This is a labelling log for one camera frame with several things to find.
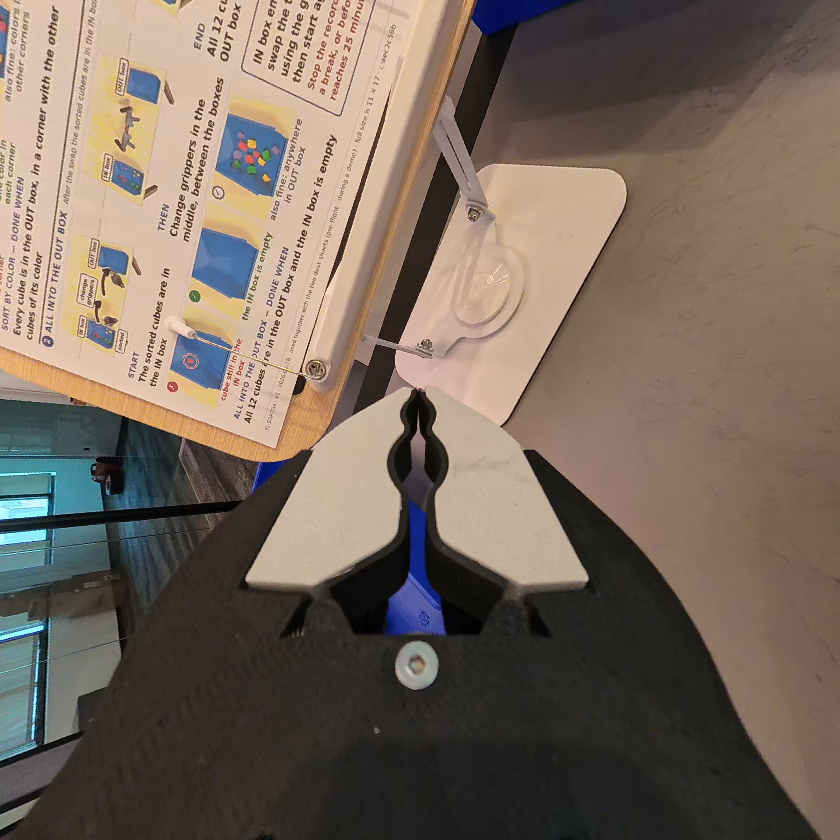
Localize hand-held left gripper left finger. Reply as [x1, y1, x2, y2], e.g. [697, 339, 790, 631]
[244, 387, 420, 629]

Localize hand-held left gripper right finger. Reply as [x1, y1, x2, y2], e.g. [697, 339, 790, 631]
[420, 386, 589, 632]

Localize blue plastic bin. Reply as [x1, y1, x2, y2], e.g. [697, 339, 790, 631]
[474, 0, 563, 35]
[252, 459, 451, 637]

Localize black pole stand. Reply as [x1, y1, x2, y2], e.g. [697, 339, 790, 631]
[0, 500, 245, 534]

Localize instruction sheet on wooden stand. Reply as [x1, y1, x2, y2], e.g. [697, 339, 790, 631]
[0, 0, 627, 464]

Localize printed instruction sheet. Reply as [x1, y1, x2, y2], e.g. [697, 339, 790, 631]
[0, 0, 421, 448]

